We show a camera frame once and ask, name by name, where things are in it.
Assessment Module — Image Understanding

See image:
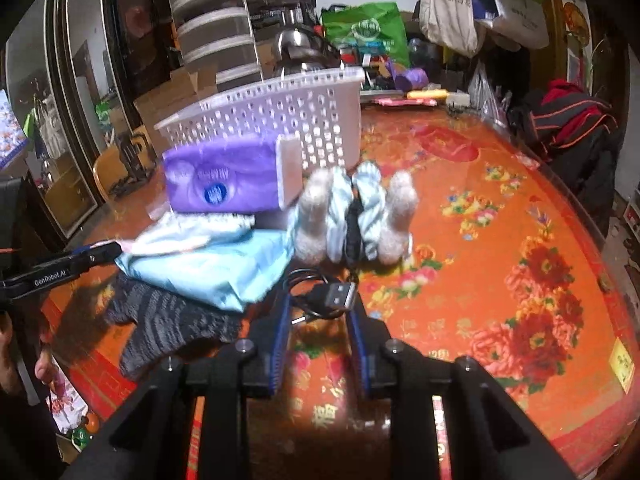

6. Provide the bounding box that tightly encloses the grey white drawer tower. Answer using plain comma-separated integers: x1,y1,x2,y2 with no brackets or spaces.
168,0,262,91

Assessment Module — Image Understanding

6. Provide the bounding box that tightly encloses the green shopping bag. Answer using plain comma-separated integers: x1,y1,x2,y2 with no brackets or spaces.
321,2,410,66

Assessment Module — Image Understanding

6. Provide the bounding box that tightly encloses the yellow handled tool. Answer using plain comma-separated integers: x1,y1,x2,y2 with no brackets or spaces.
406,89,449,101

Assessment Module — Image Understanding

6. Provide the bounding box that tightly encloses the person's left hand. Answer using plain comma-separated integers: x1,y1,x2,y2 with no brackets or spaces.
0,309,61,397

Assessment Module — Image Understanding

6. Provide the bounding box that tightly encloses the purple plastic cup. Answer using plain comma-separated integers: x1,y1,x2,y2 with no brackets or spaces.
387,61,430,93

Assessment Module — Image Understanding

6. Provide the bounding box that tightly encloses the beige canvas tote bag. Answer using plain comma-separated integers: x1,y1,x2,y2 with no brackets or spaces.
419,0,485,58

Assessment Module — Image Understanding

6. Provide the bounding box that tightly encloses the stainless steel kettle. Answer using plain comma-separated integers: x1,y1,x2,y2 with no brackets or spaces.
272,24,342,77

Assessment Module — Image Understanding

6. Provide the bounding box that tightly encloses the white blue bag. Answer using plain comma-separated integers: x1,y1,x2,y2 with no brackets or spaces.
472,0,549,50

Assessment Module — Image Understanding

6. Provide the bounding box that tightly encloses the cardboard box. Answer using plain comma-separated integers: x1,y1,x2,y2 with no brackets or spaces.
134,67,217,155

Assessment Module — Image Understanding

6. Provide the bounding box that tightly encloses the purple tissue pack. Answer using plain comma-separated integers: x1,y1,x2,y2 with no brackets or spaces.
163,134,303,214

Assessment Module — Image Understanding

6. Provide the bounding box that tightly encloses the black device on chair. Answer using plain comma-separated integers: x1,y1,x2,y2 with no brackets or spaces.
110,133,157,198

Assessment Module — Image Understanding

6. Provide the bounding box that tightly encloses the white perforated plastic basket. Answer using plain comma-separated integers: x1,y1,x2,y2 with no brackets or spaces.
154,67,364,174

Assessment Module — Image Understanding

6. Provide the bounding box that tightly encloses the black USB cable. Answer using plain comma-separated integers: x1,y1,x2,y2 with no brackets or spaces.
282,266,359,326

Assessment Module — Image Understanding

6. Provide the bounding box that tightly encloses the yellow wooden chair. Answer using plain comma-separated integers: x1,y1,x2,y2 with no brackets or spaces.
93,131,157,205

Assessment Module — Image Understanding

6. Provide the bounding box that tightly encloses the light blue package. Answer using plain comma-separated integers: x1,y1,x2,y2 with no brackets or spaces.
116,229,294,312

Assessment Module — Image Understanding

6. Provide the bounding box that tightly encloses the red black jacket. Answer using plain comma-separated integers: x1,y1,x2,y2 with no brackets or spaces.
508,79,624,235

